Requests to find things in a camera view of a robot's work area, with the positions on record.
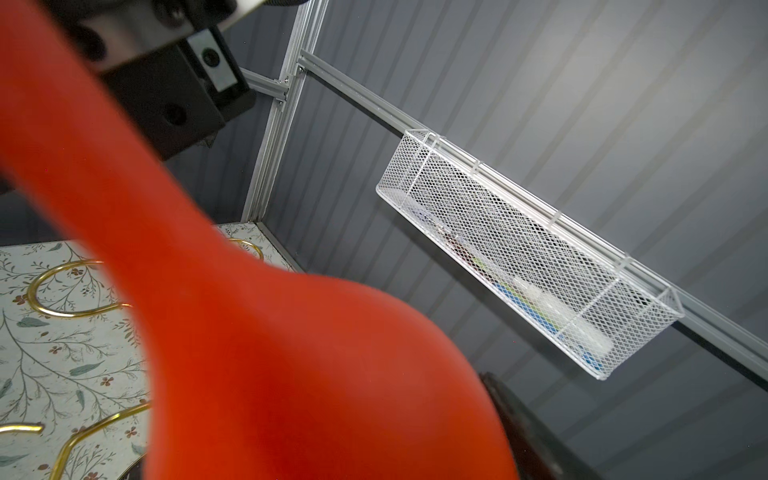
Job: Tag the white tube in basket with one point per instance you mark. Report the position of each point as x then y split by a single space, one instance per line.
565 320

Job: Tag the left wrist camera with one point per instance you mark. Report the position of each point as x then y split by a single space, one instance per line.
167 64

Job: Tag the white wire mesh basket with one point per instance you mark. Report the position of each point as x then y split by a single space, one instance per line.
496 238

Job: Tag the red wine glass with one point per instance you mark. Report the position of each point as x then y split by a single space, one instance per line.
255 372

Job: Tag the gold wine glass rack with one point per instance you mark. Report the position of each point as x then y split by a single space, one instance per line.
112 448

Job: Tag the floral table mat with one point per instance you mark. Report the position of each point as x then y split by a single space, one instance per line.
64 374

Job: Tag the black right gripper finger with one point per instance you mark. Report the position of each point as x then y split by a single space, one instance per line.
538 452

